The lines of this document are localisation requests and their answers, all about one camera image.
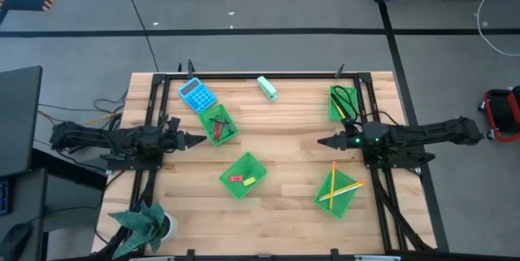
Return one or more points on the red and black cart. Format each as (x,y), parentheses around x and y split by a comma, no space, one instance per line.
(503,110)

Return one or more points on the dark grey desk panel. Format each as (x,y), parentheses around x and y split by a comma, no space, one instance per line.
(18,118)

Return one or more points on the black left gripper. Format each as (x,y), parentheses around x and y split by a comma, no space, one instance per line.
(174,137)

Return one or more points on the pink eraser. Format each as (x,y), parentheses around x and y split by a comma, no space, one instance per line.
(236,178)

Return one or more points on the green plant with white pot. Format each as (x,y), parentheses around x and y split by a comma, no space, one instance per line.
(142,222)

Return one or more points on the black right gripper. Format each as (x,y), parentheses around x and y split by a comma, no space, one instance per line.
(349,139)

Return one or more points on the green plastic bin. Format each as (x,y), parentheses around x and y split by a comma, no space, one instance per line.
(248,163)
(351,104)
(345,204)
(227,118)

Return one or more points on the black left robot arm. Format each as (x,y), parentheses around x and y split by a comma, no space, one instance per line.
(109,137)

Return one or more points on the black desk beam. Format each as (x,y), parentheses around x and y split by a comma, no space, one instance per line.
(69,169)

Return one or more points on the black aluminium side frame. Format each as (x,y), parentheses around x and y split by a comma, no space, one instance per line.
(380,212)
(139,188)

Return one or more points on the black table edge rail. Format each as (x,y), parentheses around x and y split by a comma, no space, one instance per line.
(243,76)

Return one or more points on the blue calculator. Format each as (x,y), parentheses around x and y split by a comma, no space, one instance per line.
(197,95)

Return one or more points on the mint green stapler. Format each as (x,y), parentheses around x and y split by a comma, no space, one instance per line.
(267,88)

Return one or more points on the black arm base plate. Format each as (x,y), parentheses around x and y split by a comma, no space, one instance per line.
(406,159)
(122,164)

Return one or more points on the yellow pencil orange eraser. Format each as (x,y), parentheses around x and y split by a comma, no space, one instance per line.
(345,189)
(332,185)

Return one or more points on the red crayon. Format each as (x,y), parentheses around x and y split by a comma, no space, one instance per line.
(216,130)
(219,130)

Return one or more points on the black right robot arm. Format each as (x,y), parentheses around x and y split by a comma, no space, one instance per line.
(426,133)

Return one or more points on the yellow pen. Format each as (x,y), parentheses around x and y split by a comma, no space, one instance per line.
(338,108)

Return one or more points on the black computer mouse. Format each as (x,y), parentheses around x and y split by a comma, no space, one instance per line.
(14,240)

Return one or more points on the white pencil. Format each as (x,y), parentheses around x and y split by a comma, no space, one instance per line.
(339,193)

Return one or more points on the grey desk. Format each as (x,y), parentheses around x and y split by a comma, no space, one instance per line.
(28,212)

